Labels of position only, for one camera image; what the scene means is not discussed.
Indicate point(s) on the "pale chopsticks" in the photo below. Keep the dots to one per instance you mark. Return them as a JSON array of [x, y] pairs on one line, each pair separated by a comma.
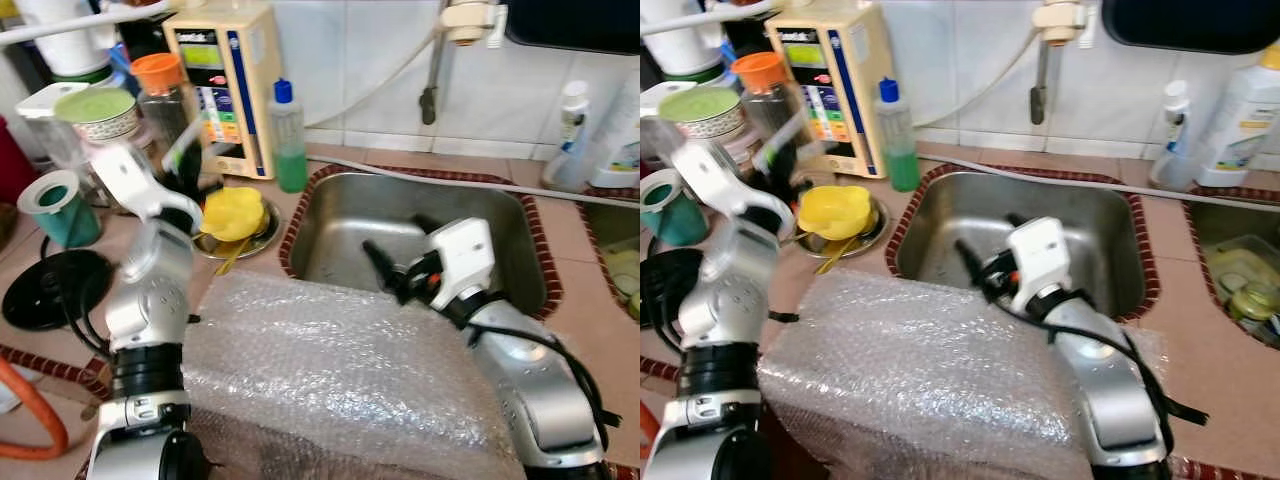
[[838, 255], [232, 257]]

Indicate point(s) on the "orange lid clear jar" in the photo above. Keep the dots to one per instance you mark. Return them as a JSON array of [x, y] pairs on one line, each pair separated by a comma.
[[158, 72], [760, 72]]

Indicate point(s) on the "steel sink basin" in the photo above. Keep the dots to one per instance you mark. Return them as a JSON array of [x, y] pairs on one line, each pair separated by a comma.
[[610, 220], [350, 220], [1230, 215], [930, 220]]

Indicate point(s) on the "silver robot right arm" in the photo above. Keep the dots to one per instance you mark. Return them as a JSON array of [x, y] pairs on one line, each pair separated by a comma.
[[1110, 390], [530, 390]]

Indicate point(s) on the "green white utensil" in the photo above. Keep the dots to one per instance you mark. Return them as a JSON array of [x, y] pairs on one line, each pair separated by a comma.
[[778, 143], [185, 145]]

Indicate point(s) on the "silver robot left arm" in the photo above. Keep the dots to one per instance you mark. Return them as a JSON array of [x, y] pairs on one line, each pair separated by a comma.
[[150, 310], [730, 310]]

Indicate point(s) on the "white lid clear container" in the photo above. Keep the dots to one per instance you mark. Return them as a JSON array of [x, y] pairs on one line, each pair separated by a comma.
[[40, 105], [655, 95]]

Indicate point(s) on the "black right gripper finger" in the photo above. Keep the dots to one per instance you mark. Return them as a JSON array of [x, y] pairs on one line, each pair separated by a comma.
[[388, 268], [426, 224], [1016, 220], [978, 270]]

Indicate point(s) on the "white spray bottle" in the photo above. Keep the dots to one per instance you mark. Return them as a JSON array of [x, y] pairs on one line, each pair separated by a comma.
[[1175, 110], [572, 110]]

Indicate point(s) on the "beige wall faucet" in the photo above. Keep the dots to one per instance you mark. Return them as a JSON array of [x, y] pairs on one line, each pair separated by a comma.
[[470, 20], [1060, 18]]

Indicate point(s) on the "small steel plate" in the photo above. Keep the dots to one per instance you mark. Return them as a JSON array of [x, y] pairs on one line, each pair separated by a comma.
[[868, 238], [265, 242]]

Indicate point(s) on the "black wall appliance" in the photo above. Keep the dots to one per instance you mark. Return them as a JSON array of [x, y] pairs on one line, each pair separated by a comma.
[[570, 25], [1190, 25]]

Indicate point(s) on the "large white detergent bottle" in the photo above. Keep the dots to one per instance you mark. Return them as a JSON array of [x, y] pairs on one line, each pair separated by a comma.
[[1240, 120], [620, 150]]

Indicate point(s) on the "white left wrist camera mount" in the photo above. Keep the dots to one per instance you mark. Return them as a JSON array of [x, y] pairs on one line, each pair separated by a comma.
[[135, 185], [715, 185]]

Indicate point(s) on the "beige water ionizer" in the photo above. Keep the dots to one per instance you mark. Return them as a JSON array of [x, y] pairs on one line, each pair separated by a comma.
[[245, 110], [860, 100]]

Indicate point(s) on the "clear bubble wrap sheet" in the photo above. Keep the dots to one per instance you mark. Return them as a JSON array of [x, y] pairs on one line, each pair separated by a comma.
[[900, 380], [330, 370]]

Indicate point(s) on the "black round kettle base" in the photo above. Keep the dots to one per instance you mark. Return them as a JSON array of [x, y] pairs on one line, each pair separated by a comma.
[[40, 295], [660, 290]]

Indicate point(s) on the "yellow plastic bowl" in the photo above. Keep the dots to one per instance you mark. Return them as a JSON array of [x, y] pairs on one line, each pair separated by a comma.
[[833, 210], [233, 212]]

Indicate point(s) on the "maroon plastic canister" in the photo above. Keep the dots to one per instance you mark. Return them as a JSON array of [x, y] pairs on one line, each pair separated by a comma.
[[15, 165]]

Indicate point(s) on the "teal cup white rim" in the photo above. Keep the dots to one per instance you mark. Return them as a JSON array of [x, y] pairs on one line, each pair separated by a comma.
[[65, 220], [680, 220]]

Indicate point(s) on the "green lid patterned bowl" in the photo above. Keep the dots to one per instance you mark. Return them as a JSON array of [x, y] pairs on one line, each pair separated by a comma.
[[95, 105], [700, 103]]

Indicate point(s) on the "green dish soap bottle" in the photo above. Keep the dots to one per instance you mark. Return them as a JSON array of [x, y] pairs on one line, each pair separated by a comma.
[[900, 160], [290, 160]]

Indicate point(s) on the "white plastic jug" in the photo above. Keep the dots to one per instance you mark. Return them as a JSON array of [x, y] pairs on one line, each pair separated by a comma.
[[65, 45], [680, 45]]

